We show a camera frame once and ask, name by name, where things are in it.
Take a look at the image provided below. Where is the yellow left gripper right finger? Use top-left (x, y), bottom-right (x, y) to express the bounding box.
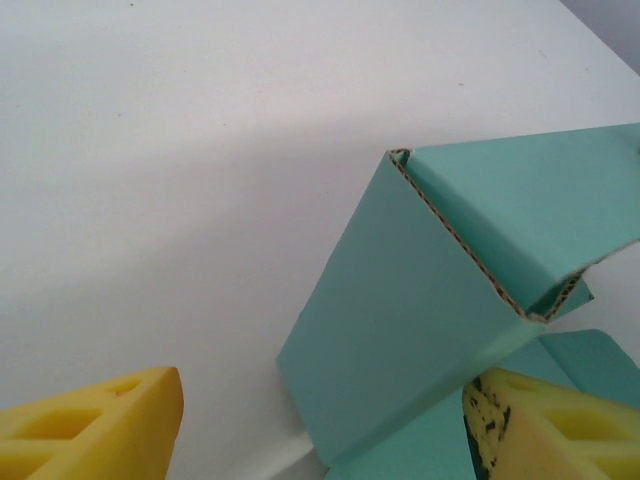
top-left (461, 366), bottom-right (640, 480)

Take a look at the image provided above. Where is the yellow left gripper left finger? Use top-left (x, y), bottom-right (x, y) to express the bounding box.
top-left (0, 366), bottom-right (185, 480)

